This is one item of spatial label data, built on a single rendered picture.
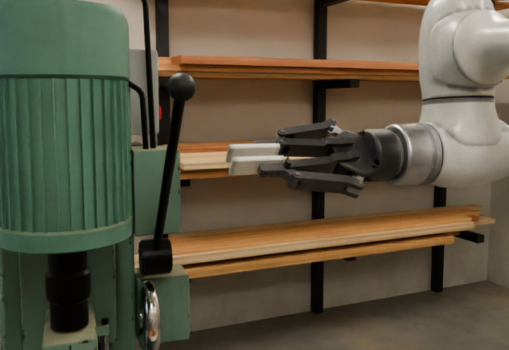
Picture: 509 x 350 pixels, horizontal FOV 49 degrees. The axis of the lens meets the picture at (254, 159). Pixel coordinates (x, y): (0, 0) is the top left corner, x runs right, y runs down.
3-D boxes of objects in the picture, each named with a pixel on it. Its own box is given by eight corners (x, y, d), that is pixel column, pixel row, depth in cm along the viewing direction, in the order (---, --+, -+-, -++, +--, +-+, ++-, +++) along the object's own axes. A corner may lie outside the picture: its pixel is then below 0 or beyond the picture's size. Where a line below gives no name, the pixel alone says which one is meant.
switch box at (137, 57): (126, 135, 104) (124, 48, 102) (122, 132, 113) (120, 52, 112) (160, 134, 106) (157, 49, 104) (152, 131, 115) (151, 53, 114)
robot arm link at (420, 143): (398, 151, 88) (364, 152, 86) (423, 109, 81) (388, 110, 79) (422, 197, 82) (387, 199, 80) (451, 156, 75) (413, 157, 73)
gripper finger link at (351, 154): (348, 167, 79) (352, 174, 78) (276, 176, 75) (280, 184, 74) (357, 148, 76) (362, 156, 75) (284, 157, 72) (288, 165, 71)
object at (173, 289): (138, 346, 96) (137, 279, 95) (134, 330, 103) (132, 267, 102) (192, 339, 99) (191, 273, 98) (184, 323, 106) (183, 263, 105)
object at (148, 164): (135, 236, 96) (132, 150, 95) (129, 225, 105) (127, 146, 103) (182, 232, 99) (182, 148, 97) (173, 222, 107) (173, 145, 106)
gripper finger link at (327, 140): (356, 144, 77) (353, 136, 78) (278, 140, 74) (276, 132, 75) (346, 163, 79) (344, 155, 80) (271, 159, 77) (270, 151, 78)
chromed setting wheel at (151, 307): (145, 369, 89) (143, 294, 87) (135, 337, 100) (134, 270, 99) (163, 366, 90) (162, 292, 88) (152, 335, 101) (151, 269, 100)
